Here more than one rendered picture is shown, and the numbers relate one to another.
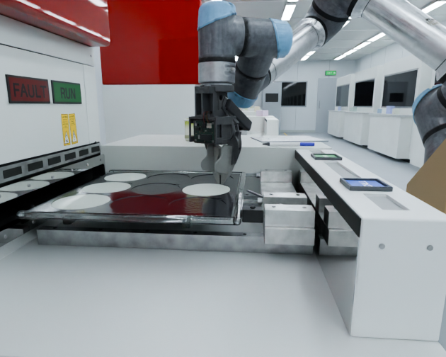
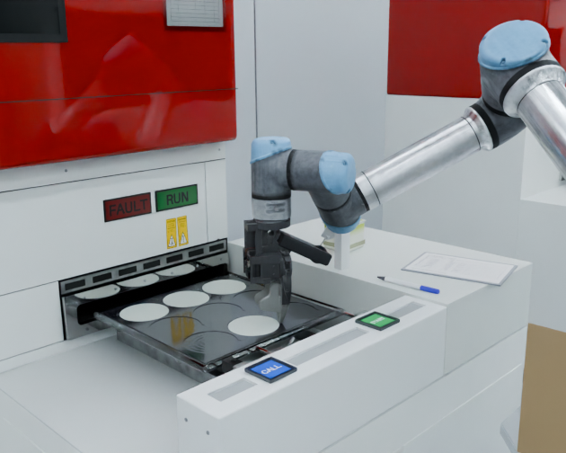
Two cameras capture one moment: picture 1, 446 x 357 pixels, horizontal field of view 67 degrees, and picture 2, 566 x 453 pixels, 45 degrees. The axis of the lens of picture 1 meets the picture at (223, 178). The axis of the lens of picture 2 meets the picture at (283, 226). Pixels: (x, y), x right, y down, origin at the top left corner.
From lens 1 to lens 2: 91 cm
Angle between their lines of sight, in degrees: 39
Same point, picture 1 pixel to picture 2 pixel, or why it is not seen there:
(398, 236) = (192, 416)
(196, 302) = (139, 421)
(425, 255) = (207, 437)
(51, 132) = (151, 238)
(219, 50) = (260, 190)
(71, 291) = (91, 385)
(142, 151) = not seen: hidden behind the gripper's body
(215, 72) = (257, 210)
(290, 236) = not seen: hidden behind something
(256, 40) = (299, 180)
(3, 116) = (98, 234)
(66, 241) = (131, 342)
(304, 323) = not seen: outside the picture
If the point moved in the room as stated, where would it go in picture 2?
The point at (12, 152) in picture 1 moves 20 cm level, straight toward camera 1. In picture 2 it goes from (104, 261) to (62, 293)
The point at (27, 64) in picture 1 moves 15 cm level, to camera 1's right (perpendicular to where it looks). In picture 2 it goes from (127, 184) to (174, 193)
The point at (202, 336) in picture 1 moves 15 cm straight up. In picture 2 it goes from (110, 441) to (103, 354)
